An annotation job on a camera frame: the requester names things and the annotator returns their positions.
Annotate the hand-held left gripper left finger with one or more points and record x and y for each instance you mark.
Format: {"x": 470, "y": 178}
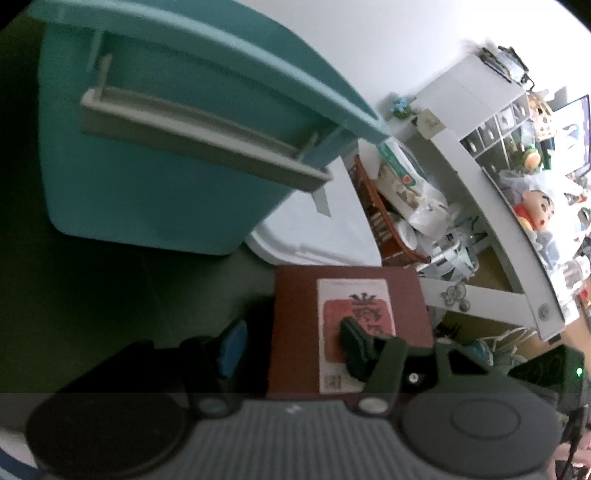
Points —
{"x": 233, "y": 346}

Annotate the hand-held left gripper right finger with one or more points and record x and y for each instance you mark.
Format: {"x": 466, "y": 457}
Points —
{"x": 358, "y": 346}

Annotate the dark red box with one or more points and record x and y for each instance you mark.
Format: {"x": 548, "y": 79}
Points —
{"x": 295, "y": 323}

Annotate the white bin lid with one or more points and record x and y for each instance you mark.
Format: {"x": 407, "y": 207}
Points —
{"x": 323, "y": 235}

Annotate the teal plastic storage bin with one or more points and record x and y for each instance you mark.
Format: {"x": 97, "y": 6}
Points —
{"x": 161, "y": 194}

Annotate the white shelf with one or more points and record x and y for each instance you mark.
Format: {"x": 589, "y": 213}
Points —
{"x": 485, "y": 304}

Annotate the cartoon sticker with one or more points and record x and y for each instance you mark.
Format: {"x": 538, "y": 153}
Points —
{"x": 455, "y": 296}

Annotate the red plastic basket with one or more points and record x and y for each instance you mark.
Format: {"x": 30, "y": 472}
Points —
{"x": 378, "y": 226}

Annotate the white jar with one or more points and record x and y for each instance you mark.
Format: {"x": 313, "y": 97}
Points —
{"x": 407, "y": 234}

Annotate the clear plastic bag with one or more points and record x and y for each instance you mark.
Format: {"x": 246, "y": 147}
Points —
{"x": 568, "y": 230}

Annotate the cartoon plush doll red shirt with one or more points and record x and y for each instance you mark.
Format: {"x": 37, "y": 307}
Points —
{"x": 538, "y": 212}

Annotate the white wet wipes packet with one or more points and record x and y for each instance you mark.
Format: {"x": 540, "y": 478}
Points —
{"x": 399, "y": 161}

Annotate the green yellow plush toy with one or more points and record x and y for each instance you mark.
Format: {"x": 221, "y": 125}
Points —
{"x": 532, "y": 160}

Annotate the computer monitor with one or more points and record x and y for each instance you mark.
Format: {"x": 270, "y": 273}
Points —
{"x": 575, "y": 134}

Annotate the teal flower decoration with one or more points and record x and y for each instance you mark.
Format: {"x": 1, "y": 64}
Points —
{"x": 400, "y": 106}

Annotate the white drawer organizer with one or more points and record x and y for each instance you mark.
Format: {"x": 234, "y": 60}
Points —
{"x": 457, "y": 87}

